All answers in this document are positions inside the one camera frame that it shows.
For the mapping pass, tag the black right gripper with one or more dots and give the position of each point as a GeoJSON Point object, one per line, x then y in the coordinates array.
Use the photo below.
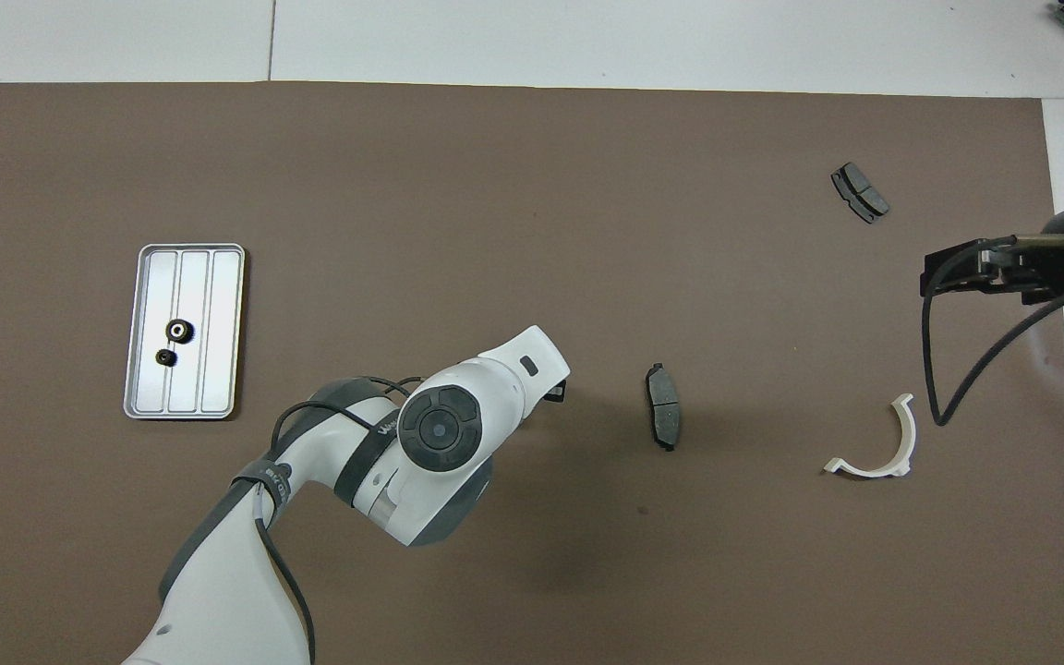
{"type": "Point", "coordinates": [1049, 272]}

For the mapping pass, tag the small black bearing gear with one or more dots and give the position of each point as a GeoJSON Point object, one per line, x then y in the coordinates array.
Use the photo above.
{"type": "Point", "coordinates": [164, 356]}

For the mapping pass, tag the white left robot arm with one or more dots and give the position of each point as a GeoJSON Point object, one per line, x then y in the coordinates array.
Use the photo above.
{"type": "Point", "coordinates": [495, 383]}

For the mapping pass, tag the silver metal tray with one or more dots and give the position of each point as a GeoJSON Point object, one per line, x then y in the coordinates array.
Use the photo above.
{"type": "Point", "coordinates": [218, 305]}

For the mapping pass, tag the long dark grey brake pad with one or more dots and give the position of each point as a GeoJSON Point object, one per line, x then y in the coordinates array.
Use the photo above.
{"type": "Point", "coordinates": [663, 406]}

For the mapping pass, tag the grooved dark grey brake pad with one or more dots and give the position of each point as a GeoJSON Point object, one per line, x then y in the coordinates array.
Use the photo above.
{"type": "Point", "coordinates": [860, 192]}

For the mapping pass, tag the brown paper table mat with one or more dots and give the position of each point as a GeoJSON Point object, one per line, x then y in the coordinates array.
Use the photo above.
{"type": "Point", "coordinates": [495, 185]}

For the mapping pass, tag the white curved plastic bracket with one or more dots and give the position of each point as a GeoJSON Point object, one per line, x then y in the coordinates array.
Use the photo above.
{"type": "Point", "coordinates": [908, 439]}

